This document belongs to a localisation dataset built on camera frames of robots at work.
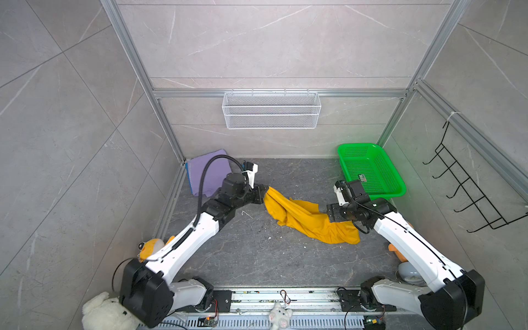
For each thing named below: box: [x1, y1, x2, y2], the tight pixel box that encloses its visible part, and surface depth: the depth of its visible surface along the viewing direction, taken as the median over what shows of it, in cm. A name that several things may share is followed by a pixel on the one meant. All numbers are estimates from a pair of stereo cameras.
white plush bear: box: [81, 291, 148, 330], surface depth 55 cm
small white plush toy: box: [268, 301, 293, 330], surface depth 69 cm
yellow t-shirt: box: [264, 186, 361, 245], surface depth 88 cm
